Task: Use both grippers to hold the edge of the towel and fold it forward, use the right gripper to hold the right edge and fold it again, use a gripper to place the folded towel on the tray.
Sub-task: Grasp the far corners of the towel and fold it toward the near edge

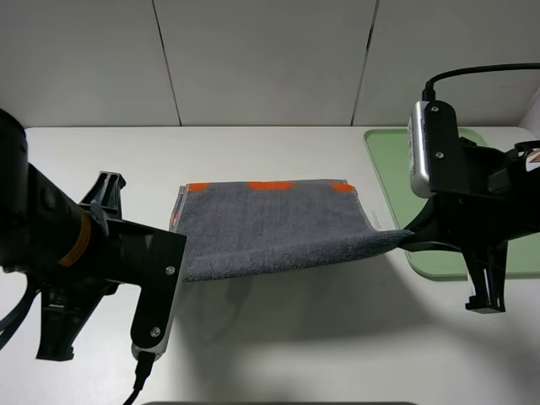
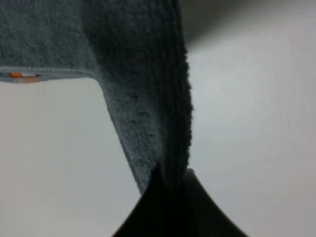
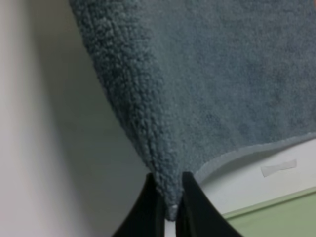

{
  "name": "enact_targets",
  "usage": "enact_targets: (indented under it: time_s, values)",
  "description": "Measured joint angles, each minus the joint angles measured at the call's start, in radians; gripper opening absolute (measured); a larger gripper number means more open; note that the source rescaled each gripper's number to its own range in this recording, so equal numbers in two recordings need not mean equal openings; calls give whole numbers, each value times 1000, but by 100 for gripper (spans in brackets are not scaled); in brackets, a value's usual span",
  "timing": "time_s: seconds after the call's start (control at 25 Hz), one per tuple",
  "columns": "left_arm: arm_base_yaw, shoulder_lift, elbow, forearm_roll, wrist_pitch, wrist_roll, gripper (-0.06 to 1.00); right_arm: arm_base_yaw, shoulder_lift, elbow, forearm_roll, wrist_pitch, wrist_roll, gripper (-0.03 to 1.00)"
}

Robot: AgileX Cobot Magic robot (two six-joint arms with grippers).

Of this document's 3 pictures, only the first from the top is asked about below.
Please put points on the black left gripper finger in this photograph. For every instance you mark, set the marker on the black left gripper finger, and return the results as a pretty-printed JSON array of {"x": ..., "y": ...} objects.
[
  {"x": 62, "y": 317},
  {"x": 106, "y": 194}
]

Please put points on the grey towel with orange pattern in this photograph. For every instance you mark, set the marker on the grey towel with orange pattern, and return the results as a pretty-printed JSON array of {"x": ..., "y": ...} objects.
[{"x": 244, "y": 228}]

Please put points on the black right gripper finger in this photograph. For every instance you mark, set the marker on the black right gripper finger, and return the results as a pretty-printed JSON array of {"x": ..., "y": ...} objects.
[
  {"x": 486, "y": 266},
  {"x": 429, "y": 240}
]

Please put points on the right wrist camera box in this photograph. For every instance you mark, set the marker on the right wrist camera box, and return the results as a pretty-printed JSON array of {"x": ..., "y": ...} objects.
[{"x": 435, "y": 150}]

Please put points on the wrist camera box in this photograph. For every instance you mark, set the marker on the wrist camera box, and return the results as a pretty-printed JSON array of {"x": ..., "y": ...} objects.
[
  {"x": 435, "y": 150},
  {"x": 160, "y": 281}
]

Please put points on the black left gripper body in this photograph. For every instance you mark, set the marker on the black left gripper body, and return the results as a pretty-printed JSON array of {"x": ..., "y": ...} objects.
[{"x": 57, "y": 244}]

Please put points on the light green plastic tray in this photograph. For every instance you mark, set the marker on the light green plastic tray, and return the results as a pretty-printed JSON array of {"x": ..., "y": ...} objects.
[{"x": 389, "y": 153}]

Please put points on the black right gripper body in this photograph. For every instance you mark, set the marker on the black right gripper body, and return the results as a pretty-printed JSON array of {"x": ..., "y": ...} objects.
[{"x": 502, "y": 202}]

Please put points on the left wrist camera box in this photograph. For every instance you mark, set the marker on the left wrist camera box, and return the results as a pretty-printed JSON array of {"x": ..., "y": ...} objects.
[{"x": 160, "y": 281}]

